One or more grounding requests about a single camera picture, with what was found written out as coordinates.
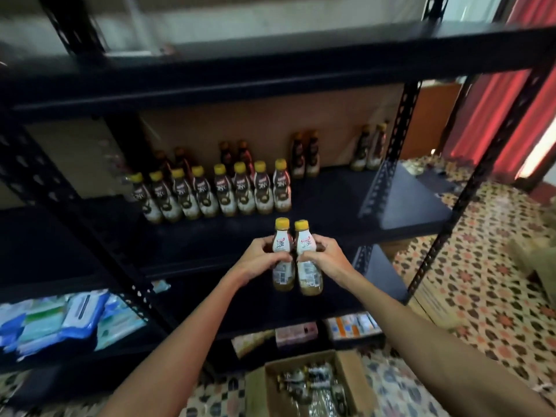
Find black metal shelf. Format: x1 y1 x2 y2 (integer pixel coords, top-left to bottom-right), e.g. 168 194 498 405
0 108 175 405
0 0 556 405

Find stack of pink white boxes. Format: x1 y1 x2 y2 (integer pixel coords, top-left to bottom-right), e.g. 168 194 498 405
275 322 320 348

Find pile of bottles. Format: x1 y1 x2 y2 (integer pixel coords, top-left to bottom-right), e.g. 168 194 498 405
276 362 350 417

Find person's left hand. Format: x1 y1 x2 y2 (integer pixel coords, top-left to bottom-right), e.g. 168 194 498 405
225 236 295 292

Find person's right hand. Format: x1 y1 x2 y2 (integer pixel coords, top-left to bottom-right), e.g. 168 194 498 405
297 234 358 289

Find person's right forearm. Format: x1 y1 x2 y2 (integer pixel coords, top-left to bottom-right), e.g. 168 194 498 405
339 272 556 417

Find row of orange blue packets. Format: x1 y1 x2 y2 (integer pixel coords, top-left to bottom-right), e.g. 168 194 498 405
325 312 383 342

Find person's left forearm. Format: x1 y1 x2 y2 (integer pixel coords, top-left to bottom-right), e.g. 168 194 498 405
100 277 260 417

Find row of wet wipe packs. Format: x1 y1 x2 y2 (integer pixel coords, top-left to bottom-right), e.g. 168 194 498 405
0 280 172 358

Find red curtain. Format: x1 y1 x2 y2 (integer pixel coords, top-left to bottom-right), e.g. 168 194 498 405
447 0 556 181

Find tissue packs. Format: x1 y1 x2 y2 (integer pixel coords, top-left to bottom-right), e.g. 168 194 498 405
231 330 277 360

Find brown cardboard box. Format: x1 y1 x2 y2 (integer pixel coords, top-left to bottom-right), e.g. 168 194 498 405
245 348 380 417

